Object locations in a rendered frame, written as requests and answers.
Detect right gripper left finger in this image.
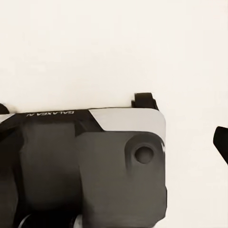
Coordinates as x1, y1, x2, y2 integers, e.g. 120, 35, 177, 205
0, 127, 25, 183

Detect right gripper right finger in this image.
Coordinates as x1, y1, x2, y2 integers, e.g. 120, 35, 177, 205
213, 126, 228, 165

